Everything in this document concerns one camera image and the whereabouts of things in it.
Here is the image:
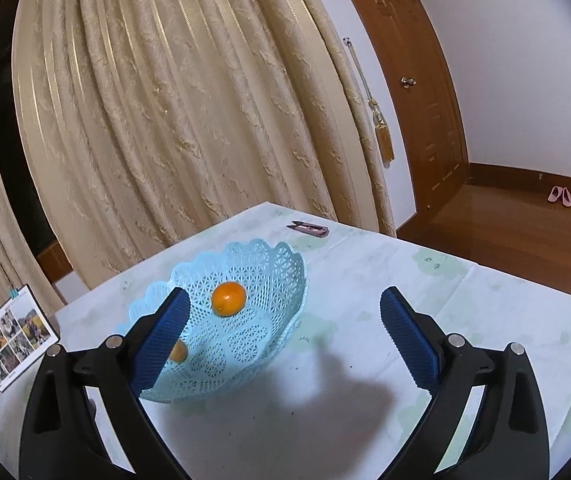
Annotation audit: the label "small yellow-brown fruit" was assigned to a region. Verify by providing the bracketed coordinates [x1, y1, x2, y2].
[168, 339, 188, 363]

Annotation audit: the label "large orange fruit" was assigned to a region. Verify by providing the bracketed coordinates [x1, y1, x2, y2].
[211, 282, 246, 318]

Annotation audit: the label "photo collage calendar stand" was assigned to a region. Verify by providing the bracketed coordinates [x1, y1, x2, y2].
[0, 284, 60, 392]

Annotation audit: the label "white patterned tablecloth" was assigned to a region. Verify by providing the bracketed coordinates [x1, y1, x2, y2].
[0, 200, 571, 480]

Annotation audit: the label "light blue lattice basket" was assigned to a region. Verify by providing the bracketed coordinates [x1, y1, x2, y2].
[122, 238, 307, 403]

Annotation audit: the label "pink slippers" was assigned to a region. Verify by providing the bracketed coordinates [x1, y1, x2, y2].
[548, 185, 571, 208]

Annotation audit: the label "pink thread snips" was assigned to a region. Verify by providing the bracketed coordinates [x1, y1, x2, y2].
[287, 220, 329, 238]

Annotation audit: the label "curtain tassel tieback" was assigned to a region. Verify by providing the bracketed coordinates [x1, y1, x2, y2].
[343, 37, 394, 168]

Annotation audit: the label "beige right curtain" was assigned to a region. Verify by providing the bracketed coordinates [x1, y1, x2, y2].
[12, 0, 395, 287]

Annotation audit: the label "brown wooden door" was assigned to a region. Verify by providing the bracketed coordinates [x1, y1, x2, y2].
[351, 0, 469, 217]

